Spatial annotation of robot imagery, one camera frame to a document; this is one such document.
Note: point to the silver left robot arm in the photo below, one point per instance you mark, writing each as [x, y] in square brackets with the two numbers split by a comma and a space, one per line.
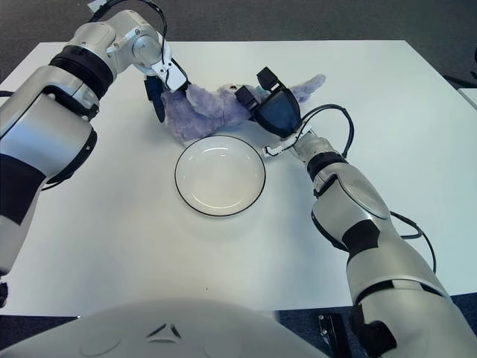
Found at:
[37, 130]

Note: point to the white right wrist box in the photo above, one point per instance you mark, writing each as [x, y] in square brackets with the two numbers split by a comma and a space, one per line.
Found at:
[287, 143]

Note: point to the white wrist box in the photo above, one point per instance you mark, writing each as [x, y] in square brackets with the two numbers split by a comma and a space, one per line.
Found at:
[287, 143]
[171, 74]

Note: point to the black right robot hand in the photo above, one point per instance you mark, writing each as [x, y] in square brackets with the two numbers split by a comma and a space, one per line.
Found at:
[279, 113]

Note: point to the black metal table hinge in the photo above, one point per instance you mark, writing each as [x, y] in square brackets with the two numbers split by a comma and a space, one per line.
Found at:
[331, 332]

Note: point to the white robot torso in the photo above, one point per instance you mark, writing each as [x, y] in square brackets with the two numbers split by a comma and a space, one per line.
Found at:
[205, 328]

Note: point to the purple plush doll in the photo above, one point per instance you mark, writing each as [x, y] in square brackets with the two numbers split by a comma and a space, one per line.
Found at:
[208, 112]

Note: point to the white plate with black rim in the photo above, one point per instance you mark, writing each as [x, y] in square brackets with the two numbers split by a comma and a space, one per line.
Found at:
[220, 175]

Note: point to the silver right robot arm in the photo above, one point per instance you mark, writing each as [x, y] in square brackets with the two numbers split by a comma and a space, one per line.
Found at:
[354, 194]

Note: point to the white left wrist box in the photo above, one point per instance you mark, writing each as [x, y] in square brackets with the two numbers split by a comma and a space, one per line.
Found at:
[171, 74]

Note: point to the white neighbouring table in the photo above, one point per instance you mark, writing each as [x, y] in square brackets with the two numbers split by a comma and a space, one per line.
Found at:
[470, 97]

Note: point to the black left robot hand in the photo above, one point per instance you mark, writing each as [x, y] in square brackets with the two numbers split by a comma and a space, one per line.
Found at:
[154, 93]

